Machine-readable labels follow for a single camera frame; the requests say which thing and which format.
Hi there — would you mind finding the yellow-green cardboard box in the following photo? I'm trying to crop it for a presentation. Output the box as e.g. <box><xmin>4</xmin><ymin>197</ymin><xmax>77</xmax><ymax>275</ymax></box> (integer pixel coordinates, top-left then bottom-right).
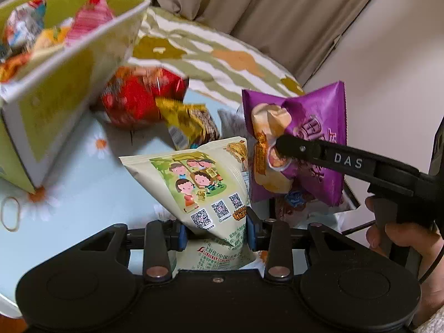
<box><xmin>0</xmin><ymin>0</ymin><xmax>152</xmax><ymax>195</ymax></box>

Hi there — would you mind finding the orange sticks snack packet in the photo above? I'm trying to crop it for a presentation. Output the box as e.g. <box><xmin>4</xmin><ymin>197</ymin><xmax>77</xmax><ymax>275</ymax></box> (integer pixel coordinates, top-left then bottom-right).
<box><xmin>0</xmin><ymin>53</ymin><xmax>37</xmax><ymax>82</ymax></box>

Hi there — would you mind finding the grey brown snack packet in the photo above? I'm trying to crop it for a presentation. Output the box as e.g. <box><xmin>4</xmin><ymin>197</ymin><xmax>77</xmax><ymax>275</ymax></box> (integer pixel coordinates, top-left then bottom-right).
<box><xmin>217</xmin><ymin>109</ymin><xmax>251</xmax><ymax>140</ymax></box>

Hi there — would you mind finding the gold brown snack packet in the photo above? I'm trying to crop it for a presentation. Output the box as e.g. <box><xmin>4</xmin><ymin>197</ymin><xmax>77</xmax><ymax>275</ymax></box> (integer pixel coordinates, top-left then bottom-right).
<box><xmin>155</xmin><ymin>97</ymin><xmax>221</xmax><ymax>150</ymax></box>

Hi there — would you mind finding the purple chip packet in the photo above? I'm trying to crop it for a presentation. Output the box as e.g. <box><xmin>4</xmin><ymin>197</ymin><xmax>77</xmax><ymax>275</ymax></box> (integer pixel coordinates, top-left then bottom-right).
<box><xmin>241</xmin><ymin>80</ymin><xmax>348</xmax><ymax>208</ymax></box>

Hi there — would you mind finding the cream orange snack packet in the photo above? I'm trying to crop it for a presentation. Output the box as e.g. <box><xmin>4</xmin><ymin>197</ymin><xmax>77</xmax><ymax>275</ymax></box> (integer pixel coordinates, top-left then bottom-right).
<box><xmin>33</xmin><ymin>26</ymin><xmax>72</xmax><ymax>54</ymax></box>

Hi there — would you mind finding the beige curtain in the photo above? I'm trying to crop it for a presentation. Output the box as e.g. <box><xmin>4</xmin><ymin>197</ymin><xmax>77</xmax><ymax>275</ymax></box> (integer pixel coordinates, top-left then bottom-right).
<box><xmin>94</xmin><ymin>0</ymin><xmax>397</xmax><ymax>84</ymax></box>

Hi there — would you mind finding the black cable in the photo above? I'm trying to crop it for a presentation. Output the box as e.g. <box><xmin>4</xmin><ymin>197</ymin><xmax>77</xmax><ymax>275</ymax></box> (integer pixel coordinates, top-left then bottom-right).
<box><xmin>341</xmin><ymin>219</ymin><xmax>377</xmax><ymax>235</ymax></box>

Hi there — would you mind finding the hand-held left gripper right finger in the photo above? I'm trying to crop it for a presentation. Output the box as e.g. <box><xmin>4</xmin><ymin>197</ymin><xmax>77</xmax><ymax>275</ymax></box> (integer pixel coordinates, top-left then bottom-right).
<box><xmin>245</xmin><ymin>208</ymin><xmax>365</xmax><ymax>281</ymax></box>

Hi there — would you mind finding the rubber band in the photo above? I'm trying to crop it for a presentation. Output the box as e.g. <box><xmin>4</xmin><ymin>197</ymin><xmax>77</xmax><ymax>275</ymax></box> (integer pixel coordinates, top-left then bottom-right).
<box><xmin>1</xmin><ymin>196</ymin><xmax>22</xmax><ymax>231</ymax></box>

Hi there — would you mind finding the green striped flower blanket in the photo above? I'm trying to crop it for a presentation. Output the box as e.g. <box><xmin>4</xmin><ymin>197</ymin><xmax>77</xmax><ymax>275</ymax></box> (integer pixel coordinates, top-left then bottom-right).
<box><xmin>131</xmin><ymin>7</ymin><xmax>306</xmax><ymax>98</ymax></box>

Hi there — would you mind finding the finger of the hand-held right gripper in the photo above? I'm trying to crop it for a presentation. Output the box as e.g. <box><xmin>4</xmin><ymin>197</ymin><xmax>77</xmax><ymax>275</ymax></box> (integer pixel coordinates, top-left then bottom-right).
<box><xmin>273</xmin><ymin>134</ymin><xmax>384</xmax><ymax>183</ymax></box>

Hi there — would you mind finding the blue snack packet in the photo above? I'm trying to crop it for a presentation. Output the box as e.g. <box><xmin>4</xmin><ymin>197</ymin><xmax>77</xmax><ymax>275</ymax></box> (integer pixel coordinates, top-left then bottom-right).
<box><xmin>273</xmin><ymin>188</ymin><xmax>345</xmax><ymax>223</ymax></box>

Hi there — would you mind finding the pink striped snack packet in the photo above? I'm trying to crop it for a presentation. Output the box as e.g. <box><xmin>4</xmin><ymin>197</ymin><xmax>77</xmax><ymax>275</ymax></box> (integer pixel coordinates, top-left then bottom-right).
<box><xmin>65</xmin><ymin>0</ymin><xmax>116</xmax><ymax>47</ymax></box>

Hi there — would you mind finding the red shiny snack packet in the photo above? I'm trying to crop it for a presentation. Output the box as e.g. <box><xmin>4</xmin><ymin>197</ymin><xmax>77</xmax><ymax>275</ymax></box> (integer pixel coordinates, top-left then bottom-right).
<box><xmin>100</xmin><ymin>67</ymin><xmax>190</xmax><ymax>130</ymax></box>

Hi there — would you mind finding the pale green cartoon snack packet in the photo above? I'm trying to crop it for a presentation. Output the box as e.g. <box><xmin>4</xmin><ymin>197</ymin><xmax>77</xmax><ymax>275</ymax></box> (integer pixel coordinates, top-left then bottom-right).
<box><xmin>118</xmin><ymin>137</ymin><xmax>261</xmax><ymax>274</ymax></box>

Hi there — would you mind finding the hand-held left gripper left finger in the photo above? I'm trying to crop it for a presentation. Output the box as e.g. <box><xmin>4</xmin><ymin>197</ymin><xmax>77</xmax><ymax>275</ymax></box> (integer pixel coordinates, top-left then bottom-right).
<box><xmin>74</xmin><ymin>220</ymin><xmax>190</xmax><ymax>281</ymax></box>

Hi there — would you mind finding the white red snack packet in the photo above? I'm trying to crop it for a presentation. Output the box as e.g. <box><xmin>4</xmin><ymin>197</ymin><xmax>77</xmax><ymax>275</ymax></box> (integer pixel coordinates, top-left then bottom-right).
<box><xmin>3</xmin><ymin>1</ymin><xmax>47</xmax><ymax>48</ymax></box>

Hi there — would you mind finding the person's right hand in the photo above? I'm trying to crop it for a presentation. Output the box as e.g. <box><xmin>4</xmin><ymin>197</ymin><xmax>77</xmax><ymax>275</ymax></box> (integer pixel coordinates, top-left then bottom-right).
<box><xmin>364</xmin><ymin>196</ymin><xmax>444</xmax><ymax>330</ymax></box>

